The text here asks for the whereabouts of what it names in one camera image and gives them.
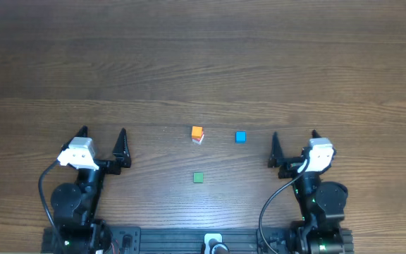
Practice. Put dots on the green cube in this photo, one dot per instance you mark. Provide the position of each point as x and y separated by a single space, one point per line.
198 177

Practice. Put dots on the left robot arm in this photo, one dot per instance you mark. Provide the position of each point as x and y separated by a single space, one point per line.
72 204

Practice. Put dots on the orange cube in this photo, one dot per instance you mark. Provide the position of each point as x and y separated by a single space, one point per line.
197 132

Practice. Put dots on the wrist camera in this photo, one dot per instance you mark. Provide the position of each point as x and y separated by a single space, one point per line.
317 153
79 155

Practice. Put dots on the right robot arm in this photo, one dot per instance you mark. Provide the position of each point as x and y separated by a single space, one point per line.
324 201

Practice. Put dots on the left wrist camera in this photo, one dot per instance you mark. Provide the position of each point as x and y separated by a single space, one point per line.
79 155

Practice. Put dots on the mounting rail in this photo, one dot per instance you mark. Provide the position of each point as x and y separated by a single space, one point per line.
178 241

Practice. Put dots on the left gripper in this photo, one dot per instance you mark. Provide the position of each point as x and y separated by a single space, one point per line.
109 167

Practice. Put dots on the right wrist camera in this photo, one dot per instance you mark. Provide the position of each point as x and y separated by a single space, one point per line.
317 153

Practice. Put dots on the blue cube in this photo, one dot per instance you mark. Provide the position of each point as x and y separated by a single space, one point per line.
240 137

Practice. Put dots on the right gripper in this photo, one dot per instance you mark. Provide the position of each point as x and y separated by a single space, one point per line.
289 167

